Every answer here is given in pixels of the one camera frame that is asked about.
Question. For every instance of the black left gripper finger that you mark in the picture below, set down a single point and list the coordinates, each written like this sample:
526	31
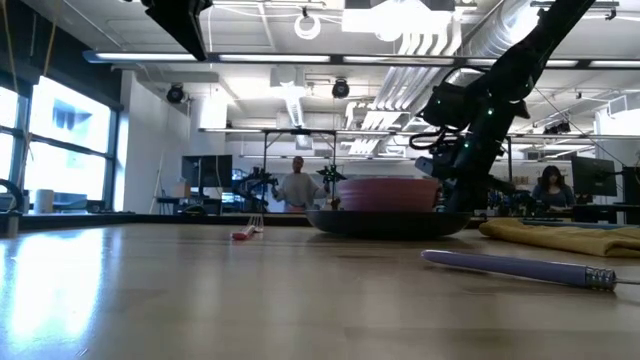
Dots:
170	15
197	20

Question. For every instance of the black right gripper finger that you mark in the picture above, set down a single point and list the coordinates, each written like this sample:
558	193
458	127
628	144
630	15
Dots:
460	192

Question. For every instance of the pink bowl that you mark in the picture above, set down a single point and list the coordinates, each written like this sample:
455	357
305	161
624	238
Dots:
387	195

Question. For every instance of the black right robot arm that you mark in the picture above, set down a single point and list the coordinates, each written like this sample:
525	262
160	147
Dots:
505	75

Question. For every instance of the long ceiling light strip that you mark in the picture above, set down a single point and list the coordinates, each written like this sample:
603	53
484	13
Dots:
150	57

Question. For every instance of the seated person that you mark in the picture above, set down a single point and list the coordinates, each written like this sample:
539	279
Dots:
552	192

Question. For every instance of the black ceiling spotlight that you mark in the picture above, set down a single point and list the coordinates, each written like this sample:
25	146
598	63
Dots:
175	93
340	88

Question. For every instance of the black round plate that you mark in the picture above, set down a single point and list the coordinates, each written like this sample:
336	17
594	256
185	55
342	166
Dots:
387	224

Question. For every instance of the yellow cloth napkin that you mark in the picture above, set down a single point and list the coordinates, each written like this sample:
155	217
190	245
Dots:
565	240

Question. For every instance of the black computer monitor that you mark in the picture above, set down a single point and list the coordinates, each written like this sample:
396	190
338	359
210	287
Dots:
207	171
594	176

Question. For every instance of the large window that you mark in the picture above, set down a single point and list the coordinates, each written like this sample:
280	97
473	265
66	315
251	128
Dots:
70	120

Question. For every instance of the standing person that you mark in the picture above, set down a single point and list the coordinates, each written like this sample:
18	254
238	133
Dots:
298	192

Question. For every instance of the white paper roll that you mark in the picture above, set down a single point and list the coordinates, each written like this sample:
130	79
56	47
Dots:
44	201

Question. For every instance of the silver ventilation duct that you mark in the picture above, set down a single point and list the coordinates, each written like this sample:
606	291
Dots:
505	30

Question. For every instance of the black metal table frame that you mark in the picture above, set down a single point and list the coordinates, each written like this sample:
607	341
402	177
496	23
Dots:
150	219

